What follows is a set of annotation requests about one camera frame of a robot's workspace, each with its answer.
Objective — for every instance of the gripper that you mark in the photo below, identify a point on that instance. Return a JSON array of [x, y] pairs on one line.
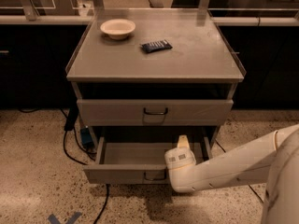
[[179, 158]]

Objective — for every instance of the grey drawer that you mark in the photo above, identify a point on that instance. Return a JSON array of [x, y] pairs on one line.
[[154, 112], [131, 160]]

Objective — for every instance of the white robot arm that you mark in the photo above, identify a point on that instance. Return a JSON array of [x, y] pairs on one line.
[[272, 159]]

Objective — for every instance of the grey drawer cabinet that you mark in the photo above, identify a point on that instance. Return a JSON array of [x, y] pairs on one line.
[[200, 66]]

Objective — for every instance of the grey top drawer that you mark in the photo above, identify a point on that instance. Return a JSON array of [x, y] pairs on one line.
[[154, 112]]

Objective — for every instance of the blue power adapter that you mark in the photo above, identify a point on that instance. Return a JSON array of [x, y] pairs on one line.
[[86, 138]]

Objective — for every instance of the dark blue snack packet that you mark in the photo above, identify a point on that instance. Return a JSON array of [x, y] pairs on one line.
[[156, 46]]

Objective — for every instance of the black power strip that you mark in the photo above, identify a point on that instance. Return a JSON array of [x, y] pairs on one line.
[[71, 118]]

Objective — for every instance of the white bowl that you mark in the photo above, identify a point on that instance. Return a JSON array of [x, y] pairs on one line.
[[117, 29]]

